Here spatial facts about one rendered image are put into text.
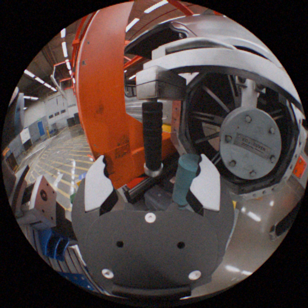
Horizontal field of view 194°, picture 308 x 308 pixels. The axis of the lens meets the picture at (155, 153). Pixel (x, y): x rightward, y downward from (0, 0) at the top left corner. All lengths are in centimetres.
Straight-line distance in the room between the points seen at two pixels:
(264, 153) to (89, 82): 44
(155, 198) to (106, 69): 64
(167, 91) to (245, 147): 16
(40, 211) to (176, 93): 39
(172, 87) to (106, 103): 23
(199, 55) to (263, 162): 19
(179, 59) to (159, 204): 57
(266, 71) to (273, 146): 11
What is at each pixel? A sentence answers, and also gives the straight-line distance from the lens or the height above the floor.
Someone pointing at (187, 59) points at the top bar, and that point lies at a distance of 15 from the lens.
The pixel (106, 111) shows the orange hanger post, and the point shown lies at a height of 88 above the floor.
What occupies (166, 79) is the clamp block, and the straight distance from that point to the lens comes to 15.
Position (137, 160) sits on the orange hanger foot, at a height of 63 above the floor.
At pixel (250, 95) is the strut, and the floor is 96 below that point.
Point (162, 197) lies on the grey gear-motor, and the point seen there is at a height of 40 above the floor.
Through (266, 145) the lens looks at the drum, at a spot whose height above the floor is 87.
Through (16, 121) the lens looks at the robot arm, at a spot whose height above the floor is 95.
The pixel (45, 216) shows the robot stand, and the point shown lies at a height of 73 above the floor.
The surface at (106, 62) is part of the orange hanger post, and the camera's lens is 37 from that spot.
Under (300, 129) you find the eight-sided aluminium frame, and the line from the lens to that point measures 43.
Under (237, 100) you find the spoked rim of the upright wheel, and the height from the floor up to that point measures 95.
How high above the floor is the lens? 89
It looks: 31 degrees down
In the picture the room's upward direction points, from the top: straight up
